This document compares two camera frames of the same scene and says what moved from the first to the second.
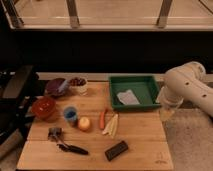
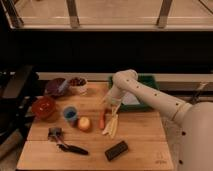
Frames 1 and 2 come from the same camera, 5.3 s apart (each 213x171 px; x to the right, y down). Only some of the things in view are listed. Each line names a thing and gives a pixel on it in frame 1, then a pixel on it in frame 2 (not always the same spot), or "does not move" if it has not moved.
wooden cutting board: (87, 134) does not move
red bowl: (43, 106) does not move
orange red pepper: (101, 120) does not move
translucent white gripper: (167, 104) to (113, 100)
